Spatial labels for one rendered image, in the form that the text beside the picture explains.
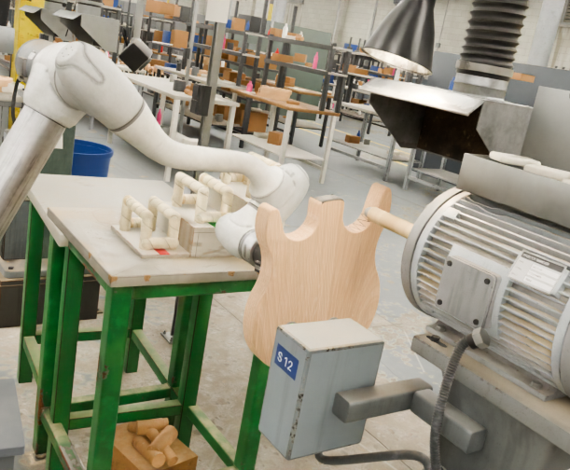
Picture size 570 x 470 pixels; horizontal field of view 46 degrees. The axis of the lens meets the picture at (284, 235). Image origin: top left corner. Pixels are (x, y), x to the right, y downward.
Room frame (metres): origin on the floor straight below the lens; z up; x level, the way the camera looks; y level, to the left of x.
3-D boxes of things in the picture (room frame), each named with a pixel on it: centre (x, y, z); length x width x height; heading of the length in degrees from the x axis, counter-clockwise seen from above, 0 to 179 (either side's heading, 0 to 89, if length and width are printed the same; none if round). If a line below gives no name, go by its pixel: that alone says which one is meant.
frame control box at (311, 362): (0.98, -0.17, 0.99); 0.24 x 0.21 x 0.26; 36
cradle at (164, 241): (1.81, 0.35, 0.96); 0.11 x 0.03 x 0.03; 126
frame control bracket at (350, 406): (1.02, -0.21, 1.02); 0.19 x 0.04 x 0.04; 126
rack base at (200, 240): (1.98, 0.27, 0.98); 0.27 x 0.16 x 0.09; 36
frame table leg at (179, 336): (2.36, 0.32, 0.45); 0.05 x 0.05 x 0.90; 36
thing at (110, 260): (1.99, 0.36, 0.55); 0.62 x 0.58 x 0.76; 36
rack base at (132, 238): (1.89, 0.39, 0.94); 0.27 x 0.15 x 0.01; 36
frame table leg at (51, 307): (2.06, 0.72, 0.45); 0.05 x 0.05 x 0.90; 36
